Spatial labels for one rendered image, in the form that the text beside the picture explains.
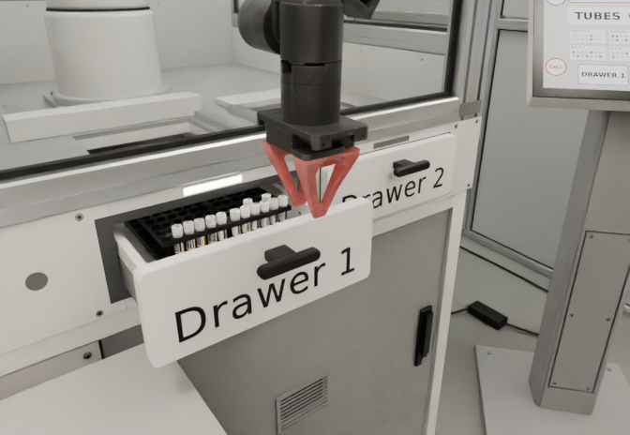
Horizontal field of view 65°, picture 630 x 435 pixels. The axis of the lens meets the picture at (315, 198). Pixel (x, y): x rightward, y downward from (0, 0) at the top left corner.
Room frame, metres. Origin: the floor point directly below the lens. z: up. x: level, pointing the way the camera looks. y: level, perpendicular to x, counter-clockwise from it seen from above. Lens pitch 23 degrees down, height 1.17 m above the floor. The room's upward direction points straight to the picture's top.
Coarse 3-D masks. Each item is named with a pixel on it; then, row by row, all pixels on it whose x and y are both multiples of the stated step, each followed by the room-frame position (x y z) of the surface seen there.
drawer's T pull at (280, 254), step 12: (264, 252) 0.46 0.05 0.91; (276, 252) 0.45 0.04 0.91; (288, 252) 0.45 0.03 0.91; (300, 252) 0.45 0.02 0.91; (312, 252) 0.45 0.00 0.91; (264, 264) 0.43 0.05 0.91; (276, 264) 0.43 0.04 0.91; (288, 264) 0.44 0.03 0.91; (300, 264) 0.44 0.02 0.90; (264, 276) 0.42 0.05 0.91; (276, 276) 0.43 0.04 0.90
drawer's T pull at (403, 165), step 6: (396, 162) 0.74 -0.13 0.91; (402, 162) 0.74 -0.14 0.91; (408, 162) 0.74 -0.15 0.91; (414, 162) 0.74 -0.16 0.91; (420, 162) 0.74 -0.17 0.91; (426, 162) 0.74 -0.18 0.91; (396, 168) 0.71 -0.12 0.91; (402, 168) 0.71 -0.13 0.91; (408, 168) 0.72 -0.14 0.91; (414, 168) 0.73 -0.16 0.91; (420, 168) 0.73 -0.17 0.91; (426, 168) 0.74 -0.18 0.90; (396, 174) 0.71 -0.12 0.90; (402, 174) 0.71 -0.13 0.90
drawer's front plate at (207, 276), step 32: (288, 224) 0.49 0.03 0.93; (320, 224) 0.50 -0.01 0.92; (352, 224) 0.53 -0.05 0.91; (192, 256) 0.42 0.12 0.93; (224, 256) 0.43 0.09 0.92; (256, 256) 0.45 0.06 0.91; (352, 256) 0.54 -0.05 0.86; (160, 288) 0.39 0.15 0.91; (192, 288) 0.41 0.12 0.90; (224, 288) 0.43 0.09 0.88; (256, 288) 0.45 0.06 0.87; (288, 288) 0.48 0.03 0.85; (320, 288) 0.50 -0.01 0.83; (160, 320) 0.39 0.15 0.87; (192, 320) 0.41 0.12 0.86; (224, 320) 0.43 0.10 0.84; (256, 320) 0.45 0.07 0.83; (160, 352) 0.39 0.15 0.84; (192, 352) 0.41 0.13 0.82
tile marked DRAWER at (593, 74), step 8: (584, 64) 1.04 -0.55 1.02; (592, 64) 1.03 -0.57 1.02; (584, 72) 1.02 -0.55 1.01; (592, 72) 1.02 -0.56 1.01; (600, 72) 1.02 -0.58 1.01; (608, 72) 1.02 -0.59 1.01; (616, 72) 1.01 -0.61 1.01; (624, 72) 1.01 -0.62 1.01; (584, 80) 1.01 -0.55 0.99; (592, 80) 1.01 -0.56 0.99; (600, 80) 1.01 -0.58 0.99; (608, 80) 1.00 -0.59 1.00; (616, 80) 1.00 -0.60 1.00; (624, 80) 1.00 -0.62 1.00
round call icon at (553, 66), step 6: (546, 60) 1.06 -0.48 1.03; (552, 60) 1.05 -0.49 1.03; (558, 60) 1.05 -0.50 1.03; (564, 60) 1.05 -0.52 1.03; (546, 66) 1.05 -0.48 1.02; (552, 66) 1.04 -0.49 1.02; (558, 66) 1.04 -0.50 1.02; (564, 66) 1.04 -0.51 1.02; (546, 72) 1.04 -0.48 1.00; (552, 72) 1.03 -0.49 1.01; (558, 72) 1.03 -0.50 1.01; (564, 72) 1.03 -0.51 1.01
